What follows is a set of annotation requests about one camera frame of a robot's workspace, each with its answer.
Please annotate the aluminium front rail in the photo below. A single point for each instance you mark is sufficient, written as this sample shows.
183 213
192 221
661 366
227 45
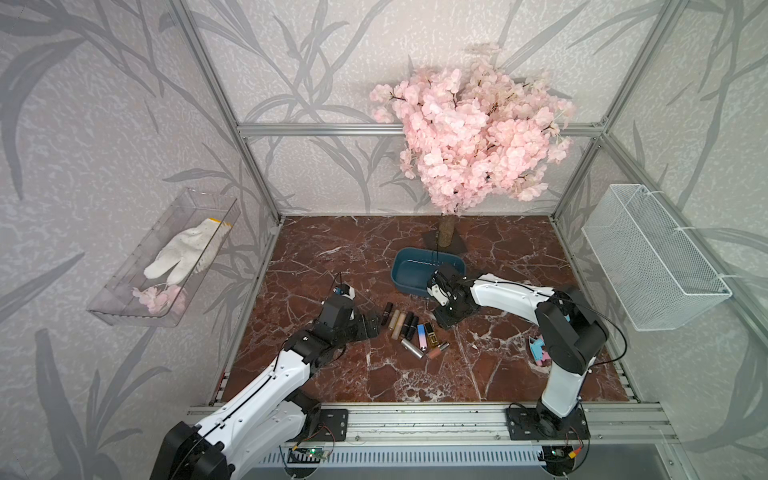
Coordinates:
422 424

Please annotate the silver lipstick tube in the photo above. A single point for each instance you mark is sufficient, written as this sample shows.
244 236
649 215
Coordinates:
415 351

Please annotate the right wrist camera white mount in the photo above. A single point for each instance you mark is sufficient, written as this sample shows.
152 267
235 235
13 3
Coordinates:
438 294

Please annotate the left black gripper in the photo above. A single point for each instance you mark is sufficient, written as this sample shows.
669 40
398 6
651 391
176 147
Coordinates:
362 332

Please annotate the pink flower sprig on shelf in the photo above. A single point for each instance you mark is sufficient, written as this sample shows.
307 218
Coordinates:
162 298

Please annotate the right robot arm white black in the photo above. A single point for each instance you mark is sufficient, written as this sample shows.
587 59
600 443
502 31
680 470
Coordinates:
573 333

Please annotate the pink cherry blossom tree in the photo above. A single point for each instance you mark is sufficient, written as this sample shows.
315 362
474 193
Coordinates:
471 135

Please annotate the gold black square lipstick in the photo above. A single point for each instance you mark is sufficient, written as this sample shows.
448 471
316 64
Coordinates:
431 335

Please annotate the beige gold lipstick tube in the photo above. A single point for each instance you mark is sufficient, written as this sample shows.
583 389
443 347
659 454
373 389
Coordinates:
393 319

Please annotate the white work glove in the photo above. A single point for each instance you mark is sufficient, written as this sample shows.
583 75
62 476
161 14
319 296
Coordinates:
189 252

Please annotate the right circuit board with wires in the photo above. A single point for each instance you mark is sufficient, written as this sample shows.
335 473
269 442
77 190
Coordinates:
561 461

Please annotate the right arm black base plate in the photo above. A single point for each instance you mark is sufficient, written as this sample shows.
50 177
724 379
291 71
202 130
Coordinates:
539 424

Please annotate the tan matte lipstick tube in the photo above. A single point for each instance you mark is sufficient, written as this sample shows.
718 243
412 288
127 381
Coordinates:
399 326

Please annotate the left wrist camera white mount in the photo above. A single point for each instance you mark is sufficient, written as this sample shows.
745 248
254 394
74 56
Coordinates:
345 290

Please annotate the teal plastic storage box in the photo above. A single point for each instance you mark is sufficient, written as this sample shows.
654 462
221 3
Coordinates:
413 267

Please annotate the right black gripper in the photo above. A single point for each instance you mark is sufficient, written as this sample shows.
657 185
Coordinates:
442 321

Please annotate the white wire mesh basket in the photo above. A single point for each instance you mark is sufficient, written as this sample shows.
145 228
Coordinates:
662 279

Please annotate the pink blue gradient lipstick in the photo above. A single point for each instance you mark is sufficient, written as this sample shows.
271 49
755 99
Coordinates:
422 338

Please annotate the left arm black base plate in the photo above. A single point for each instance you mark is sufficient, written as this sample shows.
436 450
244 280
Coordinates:
324 425

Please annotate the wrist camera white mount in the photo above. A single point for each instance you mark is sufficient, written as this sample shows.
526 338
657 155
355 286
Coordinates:
345 290
438 294

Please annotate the clear acrylic wall shelf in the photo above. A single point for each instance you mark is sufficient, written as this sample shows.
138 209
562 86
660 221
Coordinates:
114 303

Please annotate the left green circuit board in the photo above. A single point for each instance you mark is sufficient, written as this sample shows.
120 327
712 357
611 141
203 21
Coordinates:
309 455

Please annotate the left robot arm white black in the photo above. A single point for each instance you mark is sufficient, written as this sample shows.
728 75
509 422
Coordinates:
272 409

